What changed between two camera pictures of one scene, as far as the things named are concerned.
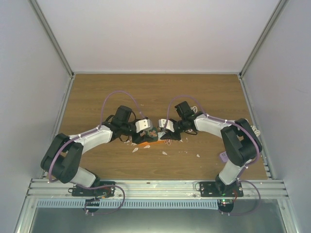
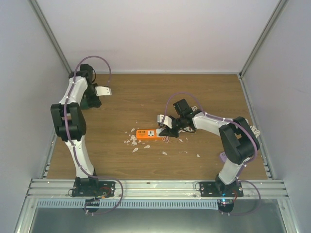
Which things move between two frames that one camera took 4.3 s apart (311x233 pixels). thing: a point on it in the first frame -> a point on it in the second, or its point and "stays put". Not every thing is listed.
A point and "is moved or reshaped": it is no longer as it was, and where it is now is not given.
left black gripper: (139, 139) -> (94, 102)
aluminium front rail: (157, 189) stays put
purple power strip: (224, 156) stays put
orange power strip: (144, 144) is moved or reshaped
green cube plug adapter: (153, 134) -> (84, 103)
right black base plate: (209, 189) stays put
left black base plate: (108, 191) stays put
